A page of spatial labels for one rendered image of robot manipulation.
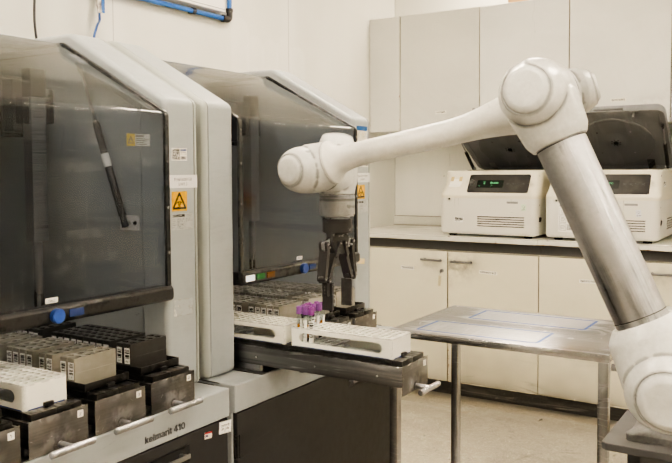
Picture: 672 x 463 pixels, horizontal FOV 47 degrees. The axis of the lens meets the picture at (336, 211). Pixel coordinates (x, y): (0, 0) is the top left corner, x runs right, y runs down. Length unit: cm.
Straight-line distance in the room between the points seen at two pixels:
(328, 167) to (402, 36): 313
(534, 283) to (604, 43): 132
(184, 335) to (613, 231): 102
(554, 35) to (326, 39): 126
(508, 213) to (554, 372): 85
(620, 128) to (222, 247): 275
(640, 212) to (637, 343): 252
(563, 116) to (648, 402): 54
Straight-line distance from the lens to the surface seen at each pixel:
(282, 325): 202
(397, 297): 451
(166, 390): 179
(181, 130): 190
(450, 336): 212
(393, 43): 485
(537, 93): 150
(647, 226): 402
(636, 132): 433
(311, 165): 173
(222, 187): 201
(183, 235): 191
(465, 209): 429
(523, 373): 429
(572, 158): 154
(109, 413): 169
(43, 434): 159
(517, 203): 417
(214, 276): 200
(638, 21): 437
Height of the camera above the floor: 126
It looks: 3 degrees down
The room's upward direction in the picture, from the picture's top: straight up
